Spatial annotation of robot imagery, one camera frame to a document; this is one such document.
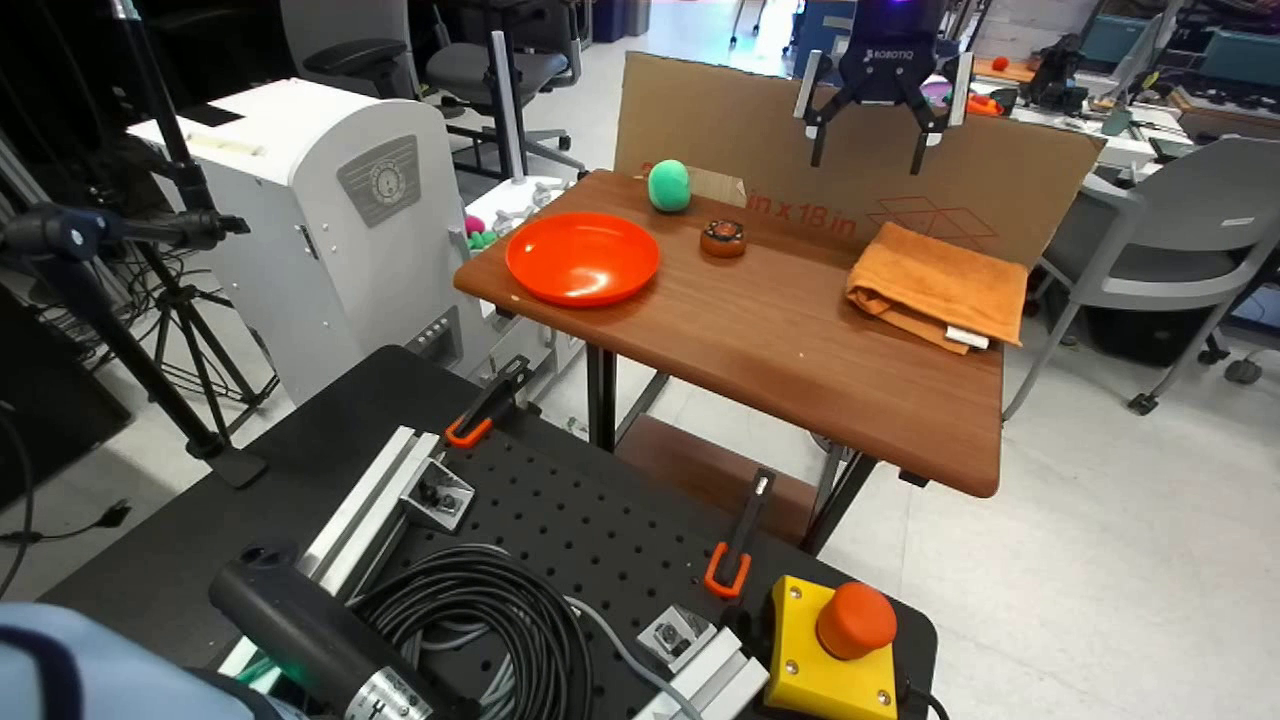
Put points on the light blue garment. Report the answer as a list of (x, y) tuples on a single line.
[(104, 673)]

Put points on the green foam ball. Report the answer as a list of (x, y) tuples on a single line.
[(668, 187)]

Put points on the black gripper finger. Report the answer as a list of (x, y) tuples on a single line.
[(818, 121), (938, 106)]

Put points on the small brown round toy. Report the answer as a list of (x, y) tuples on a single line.
[(726, 238)]

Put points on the blue storage box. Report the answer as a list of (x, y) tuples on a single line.
[(814, 32)]

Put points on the brown cardboard panel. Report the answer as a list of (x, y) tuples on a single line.
[(744, 135)]

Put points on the black perforated breadboard table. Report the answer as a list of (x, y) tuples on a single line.
[(585, 507)]

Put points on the grey plastic chair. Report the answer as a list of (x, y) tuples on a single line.
[(1174, 227)]

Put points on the black cylindrical device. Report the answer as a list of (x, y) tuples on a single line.
[(304, 626)]

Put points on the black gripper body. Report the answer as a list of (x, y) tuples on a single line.
[(885, 63)]

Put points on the wooden table lower panel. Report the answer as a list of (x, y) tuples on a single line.
[(706, 472)]

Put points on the silver vertical pole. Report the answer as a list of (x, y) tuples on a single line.
[(506, 106)]

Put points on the black camera tripod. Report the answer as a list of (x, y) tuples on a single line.
[(145, 264)]

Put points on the yellow emergency stop box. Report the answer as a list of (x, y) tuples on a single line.
[(827, 662)]

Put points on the orange folded towel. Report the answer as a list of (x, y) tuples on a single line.
[(932, 283)]

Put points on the white machine cabinet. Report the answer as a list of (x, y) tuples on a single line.
[(333, 242)]

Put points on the aluminium extrusion rail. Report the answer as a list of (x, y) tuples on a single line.
[(706, 673), (375, 512)]

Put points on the white container with toys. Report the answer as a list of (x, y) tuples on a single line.
[(514, 201)]

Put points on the orange round plate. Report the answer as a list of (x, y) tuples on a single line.
[(585, 263)]

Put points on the orange black bar clamp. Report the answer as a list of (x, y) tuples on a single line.
[(731, 555), (476, 414)]

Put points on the black table leg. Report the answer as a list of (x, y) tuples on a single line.
[(842, 503)]

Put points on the small metal corner bracket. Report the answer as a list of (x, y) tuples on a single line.
[(442, 496)]

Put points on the white background table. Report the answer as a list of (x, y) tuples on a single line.
[(1085, 144)]

